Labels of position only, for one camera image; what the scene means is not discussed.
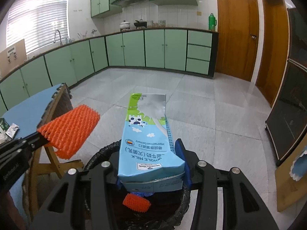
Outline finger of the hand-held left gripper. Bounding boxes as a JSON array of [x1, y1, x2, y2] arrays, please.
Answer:
[[23, 136, 52, 157], [14, 132, 43, 145]]

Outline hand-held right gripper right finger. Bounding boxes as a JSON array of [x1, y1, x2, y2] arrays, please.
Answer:
[[175, 138, 280, 230]]

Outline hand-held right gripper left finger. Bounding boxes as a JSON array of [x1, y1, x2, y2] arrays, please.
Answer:
[[40, 158, 120, 230]]

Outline large orange foam mesh sleeve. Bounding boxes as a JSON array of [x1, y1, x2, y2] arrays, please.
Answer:
[[37, 104, 101, 160]]

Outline blue milk carton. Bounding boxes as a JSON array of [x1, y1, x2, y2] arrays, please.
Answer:
[[117, 93, 186, 192]]

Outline trash bin with black bag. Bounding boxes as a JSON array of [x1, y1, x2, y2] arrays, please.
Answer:
[[83, 140, 192, 229]]

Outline person's left forearm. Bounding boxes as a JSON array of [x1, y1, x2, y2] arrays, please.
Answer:
[[0, 190, 24, 230]]

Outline silver foil packet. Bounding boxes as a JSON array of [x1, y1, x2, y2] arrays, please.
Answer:
[[5, 123, 20, 139]]

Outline blue table cloth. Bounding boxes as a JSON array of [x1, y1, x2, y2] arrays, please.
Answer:
[[0, 83, 69, 223]]

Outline small orange foam mesh sleeve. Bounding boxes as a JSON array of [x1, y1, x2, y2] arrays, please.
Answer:
[[123, 193, 151, 213]]

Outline flat cardboard sheet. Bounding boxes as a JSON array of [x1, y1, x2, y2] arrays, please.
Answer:
[[0, 39, 27, 77]]

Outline metal sink faucet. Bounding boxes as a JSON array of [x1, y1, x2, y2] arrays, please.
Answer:
[[54, 29, 63, 46]]

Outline green lower kitchen cabinets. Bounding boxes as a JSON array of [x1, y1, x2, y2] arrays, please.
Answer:
[[0, 27, 219, 115]]

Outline dark glass cabinet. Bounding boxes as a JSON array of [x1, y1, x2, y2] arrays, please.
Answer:
[[265, 7, 307, 167]]

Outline cardboard box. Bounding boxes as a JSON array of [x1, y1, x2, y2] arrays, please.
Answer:
[[275, 146, 307, 212]]

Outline white window blind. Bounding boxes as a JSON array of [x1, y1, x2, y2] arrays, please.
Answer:
[[6, 0, 70, 55]]

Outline blue scalloped cloth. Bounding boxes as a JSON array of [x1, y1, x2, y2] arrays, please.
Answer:
[[290, 149, 307, 181]]

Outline row of glass jars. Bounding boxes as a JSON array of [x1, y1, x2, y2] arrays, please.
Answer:
[[147, 20, 166, 28]]

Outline green thermos flask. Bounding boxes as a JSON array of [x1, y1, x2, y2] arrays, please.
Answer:
[[208, 13, 217, 31]]

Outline plain wooden door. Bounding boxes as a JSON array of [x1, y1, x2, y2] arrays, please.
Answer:
[[255, 0, 289, 107]]

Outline wooden table frame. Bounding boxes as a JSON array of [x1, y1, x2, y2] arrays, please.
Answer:
[[27, 86, 84, 217]]

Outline wooden door with handle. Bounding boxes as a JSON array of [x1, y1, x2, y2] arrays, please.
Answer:
[[215, 0, 259, 82]]

